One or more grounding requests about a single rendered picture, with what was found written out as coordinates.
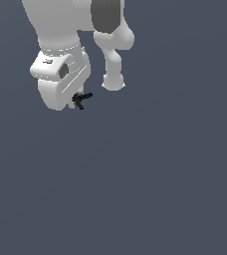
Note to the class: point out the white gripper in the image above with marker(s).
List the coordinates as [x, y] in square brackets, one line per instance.
[54, 93]

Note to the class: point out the small black clamp-shaped object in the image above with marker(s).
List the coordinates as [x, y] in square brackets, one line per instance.
[80, 98]

